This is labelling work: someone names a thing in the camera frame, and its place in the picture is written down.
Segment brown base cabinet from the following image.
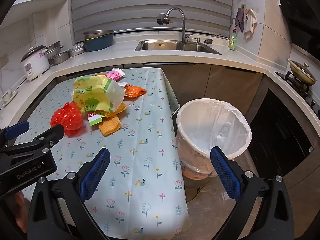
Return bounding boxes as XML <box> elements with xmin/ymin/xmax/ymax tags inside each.
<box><xmin>162</xmin><ymin>64</ymin><xmax>266</xmax><ymax>121</ymax></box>

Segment blue basin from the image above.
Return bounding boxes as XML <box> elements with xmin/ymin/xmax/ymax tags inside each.
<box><xmin>82</xmin><ymin>32</ymin><xmax>114</xmax><ymax>52</ymax></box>

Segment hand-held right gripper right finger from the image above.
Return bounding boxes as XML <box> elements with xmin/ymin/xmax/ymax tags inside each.
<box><xmin>210</xmin><ymin>146</ymin><xmax>300</xmax><ymax>240</ymax></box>

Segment black range hood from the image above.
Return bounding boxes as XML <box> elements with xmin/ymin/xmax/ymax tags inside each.
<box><xmin>277</xmin><ymin>0</ymin><xmax>320</xmax><ymax>55</ymax></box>

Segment black gas stove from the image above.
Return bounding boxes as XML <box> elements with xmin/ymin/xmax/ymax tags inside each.
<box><xmin>275</xmin><ymin>70</ymin><xmax>320</xmax><ymax>111</ymax></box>

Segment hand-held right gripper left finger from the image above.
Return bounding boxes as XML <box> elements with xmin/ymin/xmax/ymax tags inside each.
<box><xmin>26</xmin><ymin>147</ymin><xmax>112</xmax><ymax>240</ymax></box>

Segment purple cloth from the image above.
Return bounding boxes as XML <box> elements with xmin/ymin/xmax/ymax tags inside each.
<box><xmin>234</xmin><ymin>7</ymin><xmax>248</xmax><ymax>33</ymax></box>

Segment white cloth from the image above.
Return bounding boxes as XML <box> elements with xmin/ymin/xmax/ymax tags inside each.
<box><xmin>244</xmin><ymin>9</ymin><xmax>258</xmax><ymax>39</ymax></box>

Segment wok with lid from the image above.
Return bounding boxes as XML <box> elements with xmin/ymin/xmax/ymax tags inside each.
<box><xmin>286</xmin><ymin>58</ymin><xmax>317</xmax><ymax>86</ymax></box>

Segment white power plug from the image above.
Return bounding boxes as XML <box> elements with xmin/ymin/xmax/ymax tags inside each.
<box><xmin>1</xmin><ymin>91</ymin><xmax>18</xmax><ymax>103</ymax></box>

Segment steel steamer pot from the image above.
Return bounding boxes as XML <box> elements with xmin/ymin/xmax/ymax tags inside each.
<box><xmin>46</xmin><ymin>41</ymin><xmax>63</xmax><ymax>58</ymax></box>

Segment orange snack wrapper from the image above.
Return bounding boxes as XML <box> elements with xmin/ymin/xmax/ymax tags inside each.
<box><xmin>124</xmin><ymin>84</ymin><xmax>147</xmax><ymax>99</ymax></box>

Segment steel bowl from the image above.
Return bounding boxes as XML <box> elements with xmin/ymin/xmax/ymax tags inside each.
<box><xmin>82</xmin><ymin>29</ymin><xmax>114</xmax><ymax>40</ymax></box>

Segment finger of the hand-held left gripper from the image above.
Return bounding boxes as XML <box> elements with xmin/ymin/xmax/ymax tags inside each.
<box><xmin>0</xmin><ymin>124</ymin><xmax>66</xmax><ymax>159</ymax></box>
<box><xmin>0</xmin><ymin>120</ymin><xmax>30</xmax><ymax>148</ymax></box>

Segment steel pan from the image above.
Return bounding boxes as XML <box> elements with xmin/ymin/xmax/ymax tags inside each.
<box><xmin>67</xmin><ymin>44</ymin><xmax>86</xmax><ymax>58</ymax></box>

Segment white kitchen counter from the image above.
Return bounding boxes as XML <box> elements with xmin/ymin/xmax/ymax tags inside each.
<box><xmin>0</xmin><ymin>34</ymin><xmax>320</xmax><ymax>122</ymax></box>

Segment yellow green plastic bag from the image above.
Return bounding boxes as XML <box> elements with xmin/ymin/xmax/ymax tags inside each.
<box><xmin>72</xmin><ymin>75</ymin><xmax>127</xmax><ymax>113</ymax></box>

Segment bin with white liner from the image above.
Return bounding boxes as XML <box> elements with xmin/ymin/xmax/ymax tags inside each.
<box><xmin>176</xmin><ymin>99</ymin><xmax>252</xmax><ymax>180</ymax></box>

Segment floral tablecloth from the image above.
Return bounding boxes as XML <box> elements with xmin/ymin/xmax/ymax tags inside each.
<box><xmin>14</xmin><ymin>67</ymin><xmax>190</xmax><ymax>239</ymax></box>

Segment person's left hand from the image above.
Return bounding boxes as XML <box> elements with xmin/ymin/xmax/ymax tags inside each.
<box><xmin>14</xmin><ymin>192</ymin><xmax>30</xmax><ymax>233</ymax></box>

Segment chrome faucet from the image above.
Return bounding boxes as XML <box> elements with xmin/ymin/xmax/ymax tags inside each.
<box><xmin>157</xmin><ymin>7</ymin><xmax>193</xmax><ymax>44</ymax></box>

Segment green food packet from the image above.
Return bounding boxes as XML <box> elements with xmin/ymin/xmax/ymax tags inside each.
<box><xmin>88</xmin><ymin>113</ymin><xmax>103</xmax><ymax>126</ymax></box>

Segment steel sink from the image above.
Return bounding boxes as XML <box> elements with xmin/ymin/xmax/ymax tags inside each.
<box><xmin>135</xmin><ymin>40</ymin><xmax>222</xmax><ymax>55</ymax></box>

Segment stacked steel pots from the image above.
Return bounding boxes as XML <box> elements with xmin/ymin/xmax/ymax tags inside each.
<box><xmin>49</xmin><ymin>51</ymin><xmax>69</xmax><ymax>66</ymax></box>

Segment black built-in oven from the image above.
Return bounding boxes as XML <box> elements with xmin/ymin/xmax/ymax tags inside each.
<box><xmin>250</xmin><ymin>87</ymin><xmax>314</xmax><ymax>181</ymax></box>

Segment red plastic bag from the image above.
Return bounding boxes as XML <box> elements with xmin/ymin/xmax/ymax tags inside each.
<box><xmin>50</xmin><ymin>102</ymin><xmax>83</xmax><ymax>137</ymax></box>

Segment pink paper cup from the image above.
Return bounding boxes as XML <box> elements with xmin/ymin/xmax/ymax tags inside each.
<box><xmin>107</xmin><ymin>68</ymin><xmax>126</xmax><ymax>81</ymax></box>

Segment white rice cooker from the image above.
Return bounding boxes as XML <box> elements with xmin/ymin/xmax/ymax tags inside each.
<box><xmin>20</xmin><ymin>45</ymin><xmax>51</xmax><ymax>82</ymax></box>

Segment green dish soap bottle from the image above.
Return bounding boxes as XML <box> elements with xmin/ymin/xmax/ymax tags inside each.
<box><xmin>228</xmin><ymin>29</ymin><xmax>238</xmax><ymax>51</ymax></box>

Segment grey window blind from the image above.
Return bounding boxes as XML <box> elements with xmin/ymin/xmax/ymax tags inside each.
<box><xmin>71</xmin><ymin>0</ymin><xmax>234</xmax><ymax>43</ymax></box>

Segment orange foam net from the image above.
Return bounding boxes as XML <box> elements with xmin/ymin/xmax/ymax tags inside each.
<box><xmin>97</xmin><ymin>116</ymin><xmax>122</xmax><ymax>137</ymax></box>
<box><xmin>104</xmin><ymin>102</ymin><xmax>128</xmax><ymax>117</ymax></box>

